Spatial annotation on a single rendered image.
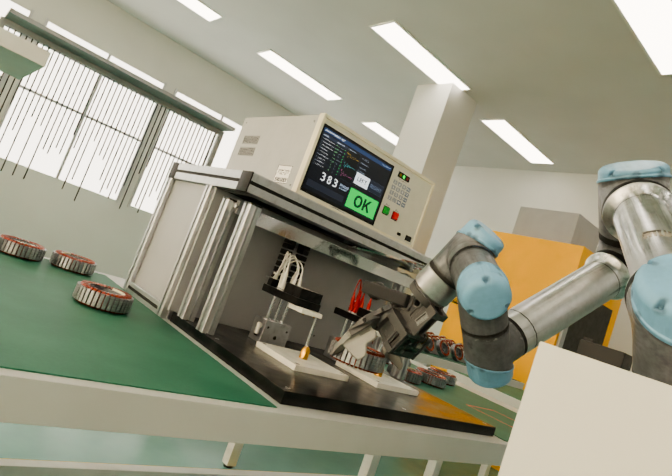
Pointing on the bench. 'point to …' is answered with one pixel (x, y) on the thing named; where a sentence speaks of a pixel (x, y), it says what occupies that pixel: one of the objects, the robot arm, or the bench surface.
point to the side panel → (167, 244)
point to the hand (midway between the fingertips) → (355, 357)
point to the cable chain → (297, 249)
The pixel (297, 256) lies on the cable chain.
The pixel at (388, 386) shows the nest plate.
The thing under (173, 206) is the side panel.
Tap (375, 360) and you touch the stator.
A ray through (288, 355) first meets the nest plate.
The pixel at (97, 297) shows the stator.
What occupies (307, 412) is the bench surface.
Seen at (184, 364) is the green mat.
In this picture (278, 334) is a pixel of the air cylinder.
